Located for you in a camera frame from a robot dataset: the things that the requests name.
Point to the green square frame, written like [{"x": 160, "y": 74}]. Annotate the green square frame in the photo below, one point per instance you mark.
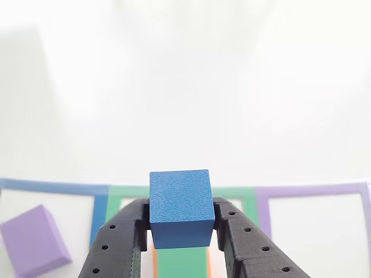
[{"x": 113, "y": 202}]

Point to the small blue cube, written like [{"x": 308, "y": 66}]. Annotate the small blue cube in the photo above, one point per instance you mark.
[{"x": 179, "y": 199}]

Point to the purple cube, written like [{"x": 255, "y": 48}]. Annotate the purple cube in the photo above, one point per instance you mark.
[{"x": 32, "y": 240}]

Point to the blue square frame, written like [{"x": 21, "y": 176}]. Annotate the blue square frame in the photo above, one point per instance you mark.
[{"x": 98, "y": 214}]

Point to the purple square frame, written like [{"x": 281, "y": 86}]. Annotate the purple square frame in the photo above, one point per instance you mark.
[{"x": 262, "y": 208}]

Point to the orange cube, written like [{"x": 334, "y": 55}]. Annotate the orange cube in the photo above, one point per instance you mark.
[{"x": 155, "y": 263}]

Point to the green cube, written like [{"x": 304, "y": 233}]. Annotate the green cube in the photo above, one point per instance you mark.
[{"x": 182, "y": 262}]

